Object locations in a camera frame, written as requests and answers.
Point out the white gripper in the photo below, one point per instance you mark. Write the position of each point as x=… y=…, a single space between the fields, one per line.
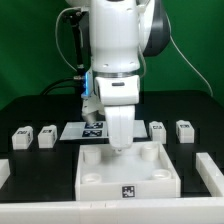
x=119 y=97

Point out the white square tabletop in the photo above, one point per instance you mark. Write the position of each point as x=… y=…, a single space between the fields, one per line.
x=142 y=172

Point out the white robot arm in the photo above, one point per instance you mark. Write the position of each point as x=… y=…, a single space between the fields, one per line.
x=122 y=33

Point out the white tag plate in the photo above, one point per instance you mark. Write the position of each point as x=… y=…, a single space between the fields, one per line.
x=81 y=130

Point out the white right fence block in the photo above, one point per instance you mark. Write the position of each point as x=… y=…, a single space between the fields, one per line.
x=210 y=174

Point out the white fence block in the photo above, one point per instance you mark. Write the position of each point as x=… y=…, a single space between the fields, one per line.
x=4 y=171
x=210 y=174

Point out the white front fence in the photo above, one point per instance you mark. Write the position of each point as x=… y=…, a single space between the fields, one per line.
x=206 y=210

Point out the white left fence block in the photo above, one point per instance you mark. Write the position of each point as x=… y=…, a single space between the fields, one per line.
x=4 y=171

